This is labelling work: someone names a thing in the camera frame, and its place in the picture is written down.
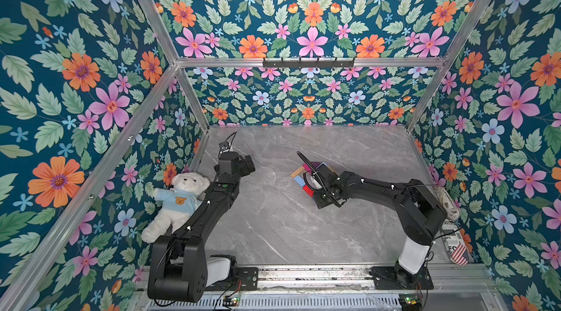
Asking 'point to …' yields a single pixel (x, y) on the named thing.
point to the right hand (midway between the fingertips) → (319, 199)
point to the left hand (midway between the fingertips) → (240, 157)
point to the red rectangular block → (308, 190)
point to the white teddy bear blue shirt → (177, 202)
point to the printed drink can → (456, 244)
